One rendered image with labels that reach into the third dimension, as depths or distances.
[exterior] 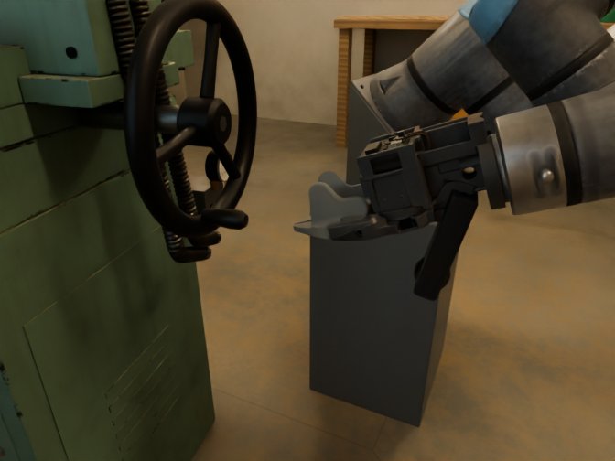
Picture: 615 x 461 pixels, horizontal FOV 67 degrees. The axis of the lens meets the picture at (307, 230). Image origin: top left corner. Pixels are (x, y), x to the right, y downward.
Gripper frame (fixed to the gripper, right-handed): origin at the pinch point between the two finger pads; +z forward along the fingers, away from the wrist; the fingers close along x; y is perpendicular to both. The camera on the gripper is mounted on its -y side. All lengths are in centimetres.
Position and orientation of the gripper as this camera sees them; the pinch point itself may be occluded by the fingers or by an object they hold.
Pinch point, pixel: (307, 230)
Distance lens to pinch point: 50.4
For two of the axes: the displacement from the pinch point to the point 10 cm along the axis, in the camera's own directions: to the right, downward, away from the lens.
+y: -3.3, -8.9, -3.2
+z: -9.0, 1.9, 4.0
